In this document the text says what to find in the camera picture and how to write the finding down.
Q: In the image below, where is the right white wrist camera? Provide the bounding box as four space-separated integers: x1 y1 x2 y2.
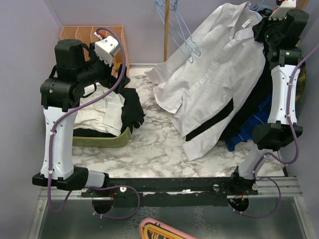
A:
268 0 297 20

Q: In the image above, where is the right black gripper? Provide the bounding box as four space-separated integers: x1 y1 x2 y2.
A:
253 11 285 46

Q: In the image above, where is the black garment in bin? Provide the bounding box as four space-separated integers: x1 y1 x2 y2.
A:
121 88 145 133

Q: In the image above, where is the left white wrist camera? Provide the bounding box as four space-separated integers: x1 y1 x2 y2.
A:
94 32 121 66

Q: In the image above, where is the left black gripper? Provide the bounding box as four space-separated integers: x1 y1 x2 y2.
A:
76 43 130 93

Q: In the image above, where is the yellow plaid shirt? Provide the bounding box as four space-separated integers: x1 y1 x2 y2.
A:
296 62 307 102

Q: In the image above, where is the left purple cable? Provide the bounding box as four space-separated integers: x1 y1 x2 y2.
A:
47 27 141 220

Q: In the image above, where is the wooden clothes rack stand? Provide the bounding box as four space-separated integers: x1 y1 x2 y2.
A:
163 0 170 62

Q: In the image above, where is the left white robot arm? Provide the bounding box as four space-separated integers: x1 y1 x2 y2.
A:
32 37 126 197

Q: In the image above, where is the blue plaid shirt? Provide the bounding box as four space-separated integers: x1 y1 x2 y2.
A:
224 94 272 152

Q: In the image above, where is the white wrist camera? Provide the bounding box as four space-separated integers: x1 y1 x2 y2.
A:
268 0 297 20
94 32 121 66

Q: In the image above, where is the pink orange hanger stack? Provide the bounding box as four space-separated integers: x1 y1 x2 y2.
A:
139 218 195 239

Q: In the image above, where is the green plastic bin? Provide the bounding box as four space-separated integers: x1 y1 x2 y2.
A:
73 127 131 148

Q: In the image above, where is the white shirt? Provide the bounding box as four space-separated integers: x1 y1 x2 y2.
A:
147 2 266 160
74 92 125 136

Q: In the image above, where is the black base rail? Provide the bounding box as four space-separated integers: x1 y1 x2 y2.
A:
81 177 258 207

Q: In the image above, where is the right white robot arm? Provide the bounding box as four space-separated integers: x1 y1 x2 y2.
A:
228 8 309 195

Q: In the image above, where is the pink file organizer rack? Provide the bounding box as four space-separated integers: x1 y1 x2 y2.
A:
59 25 130 75

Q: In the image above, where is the light blue wire hanger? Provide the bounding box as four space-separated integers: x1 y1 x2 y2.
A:
250 0 266 11

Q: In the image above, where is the black hanging shirt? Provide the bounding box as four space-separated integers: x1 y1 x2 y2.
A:
185 49 272 141

